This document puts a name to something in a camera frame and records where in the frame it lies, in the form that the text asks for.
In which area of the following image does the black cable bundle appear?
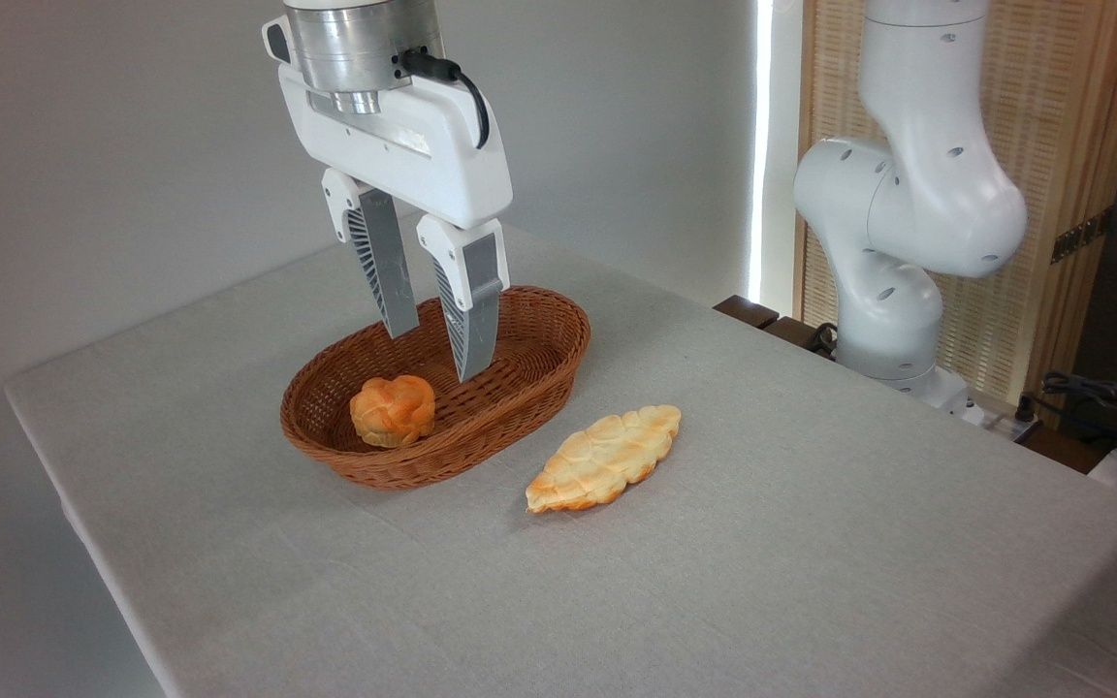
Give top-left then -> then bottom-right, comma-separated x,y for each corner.
1041,370 -> 1117,459

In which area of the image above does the grey tablecloth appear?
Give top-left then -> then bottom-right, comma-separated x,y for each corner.
4,204 -> 1117,698

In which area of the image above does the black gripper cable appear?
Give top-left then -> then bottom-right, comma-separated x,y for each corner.
396,47 -> 491,150

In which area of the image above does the long leaf-shaped bread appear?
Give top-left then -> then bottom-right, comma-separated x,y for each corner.
526,404 -> 683,515

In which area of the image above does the black metal hinge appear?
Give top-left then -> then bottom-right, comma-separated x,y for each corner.
1051,207 -> 1114,265

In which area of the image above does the dark wooden base table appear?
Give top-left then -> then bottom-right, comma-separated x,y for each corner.
714,295 -> 843,362

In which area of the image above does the white power strip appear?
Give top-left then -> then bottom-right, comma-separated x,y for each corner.
966,399 -> 1044,443

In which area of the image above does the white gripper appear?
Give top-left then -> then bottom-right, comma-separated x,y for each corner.
276,62 -> 514,383

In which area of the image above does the brown wicker oval basket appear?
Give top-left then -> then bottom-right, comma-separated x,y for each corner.
280,285 -> 591,491

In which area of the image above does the round orange bread roll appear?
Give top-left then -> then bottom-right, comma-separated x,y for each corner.
349,374 -> 437,449

